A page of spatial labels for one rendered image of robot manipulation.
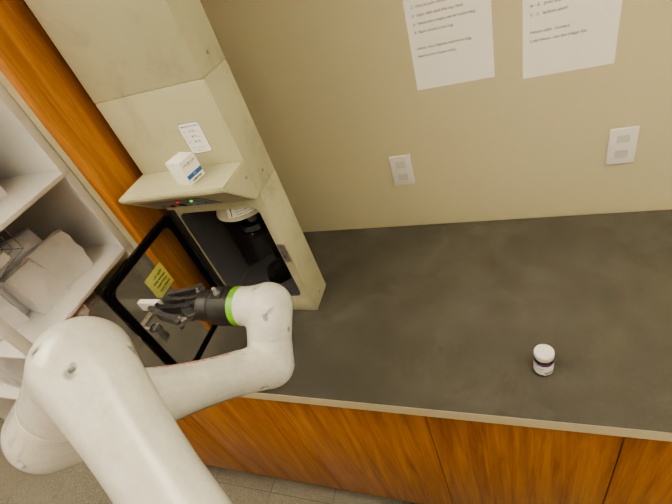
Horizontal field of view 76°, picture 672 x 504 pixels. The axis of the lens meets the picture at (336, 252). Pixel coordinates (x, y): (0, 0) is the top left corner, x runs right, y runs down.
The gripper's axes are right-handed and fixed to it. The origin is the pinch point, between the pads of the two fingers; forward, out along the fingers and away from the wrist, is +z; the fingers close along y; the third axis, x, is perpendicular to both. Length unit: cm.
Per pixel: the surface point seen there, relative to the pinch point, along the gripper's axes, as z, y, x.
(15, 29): 10, -24, -62
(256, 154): -27.4, -32.0, -20.9
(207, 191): -22.8, -14.6, -22.7
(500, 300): -83, -31, 34
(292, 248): -27.4, -28.4, 8.5
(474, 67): -79, -69, -18
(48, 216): 126, -68, 15
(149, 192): -4.6, -16.5, -23.0
